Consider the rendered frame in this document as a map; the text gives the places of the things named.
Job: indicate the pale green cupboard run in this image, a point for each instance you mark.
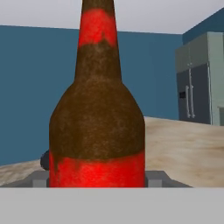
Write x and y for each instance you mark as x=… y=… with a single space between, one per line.
x=204 y=49

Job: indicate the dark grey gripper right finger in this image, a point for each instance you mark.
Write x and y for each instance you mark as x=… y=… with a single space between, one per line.
x=159 y=179

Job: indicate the dark grey fridge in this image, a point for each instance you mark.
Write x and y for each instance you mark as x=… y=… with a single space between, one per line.
x=193 y=93

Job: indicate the dark round object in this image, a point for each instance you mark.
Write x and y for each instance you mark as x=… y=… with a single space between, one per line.
x=44 y=161

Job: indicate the brown beer bottle red label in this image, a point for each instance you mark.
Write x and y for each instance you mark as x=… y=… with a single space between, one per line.
x=97 y=116

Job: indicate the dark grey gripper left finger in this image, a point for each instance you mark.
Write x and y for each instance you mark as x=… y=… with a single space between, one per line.
x=37 y=179

